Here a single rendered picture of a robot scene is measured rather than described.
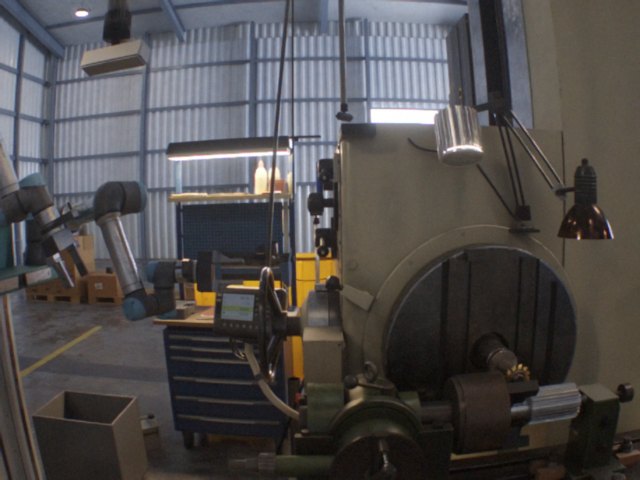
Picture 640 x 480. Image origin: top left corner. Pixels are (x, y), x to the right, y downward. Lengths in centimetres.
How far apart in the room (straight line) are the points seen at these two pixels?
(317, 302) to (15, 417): 135
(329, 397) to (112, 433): 185
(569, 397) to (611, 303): 51
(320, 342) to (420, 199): 45
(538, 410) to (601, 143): 83
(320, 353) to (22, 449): 143
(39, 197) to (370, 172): 91
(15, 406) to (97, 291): 681
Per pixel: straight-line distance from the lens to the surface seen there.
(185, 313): 326
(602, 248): 161
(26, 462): 228
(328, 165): 170
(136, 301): 161
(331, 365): 133
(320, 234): 180
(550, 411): 122
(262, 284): 150
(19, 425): 221
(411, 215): 137
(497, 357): 126
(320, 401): 106
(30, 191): 145
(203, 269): 167
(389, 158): 137
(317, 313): 153
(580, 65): 162
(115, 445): 279
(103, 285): 880
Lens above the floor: 169
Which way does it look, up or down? 5 degrees down
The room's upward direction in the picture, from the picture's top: 1 degrees counter-clockwise
